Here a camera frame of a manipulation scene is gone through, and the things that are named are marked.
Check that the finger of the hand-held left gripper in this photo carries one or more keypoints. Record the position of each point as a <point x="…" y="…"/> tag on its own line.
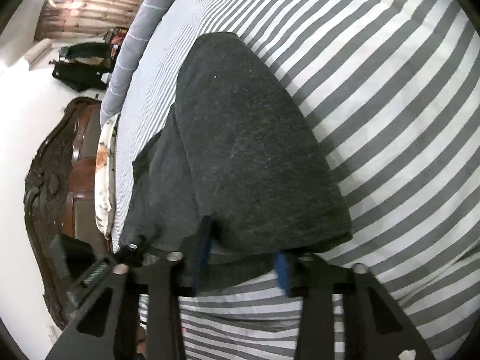
<point x="133" y="249"/>

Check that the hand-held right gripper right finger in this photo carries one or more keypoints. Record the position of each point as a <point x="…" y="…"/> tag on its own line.
<point x="283" y="273"/>

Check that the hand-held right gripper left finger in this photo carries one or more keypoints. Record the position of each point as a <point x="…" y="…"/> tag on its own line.
<point x="204" y="247"/>

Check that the dark grey pants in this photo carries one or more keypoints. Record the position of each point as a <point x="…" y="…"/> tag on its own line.
<point x="243" y="138"/>

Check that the floral pillow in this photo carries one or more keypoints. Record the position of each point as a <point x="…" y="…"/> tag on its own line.
<point x="103" y="180"/>

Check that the carved wooden headboard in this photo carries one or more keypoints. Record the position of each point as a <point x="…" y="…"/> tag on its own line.
<point x="48" y="180"/>

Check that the black coat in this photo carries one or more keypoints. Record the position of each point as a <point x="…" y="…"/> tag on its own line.
<point x="78" y="77"/>

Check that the rolled grey checked duvet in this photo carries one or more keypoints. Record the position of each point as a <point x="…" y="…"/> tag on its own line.
<point x="127" y="60"/>

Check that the green grey coat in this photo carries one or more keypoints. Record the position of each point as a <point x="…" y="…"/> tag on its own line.
<point x="88" y="50"/>

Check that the white air conditioner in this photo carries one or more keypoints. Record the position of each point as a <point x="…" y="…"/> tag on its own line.
<point x="35" y="54"/>

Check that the pink patterned curtain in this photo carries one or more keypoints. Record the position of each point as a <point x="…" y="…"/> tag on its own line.
<point x="93" y="3"/>

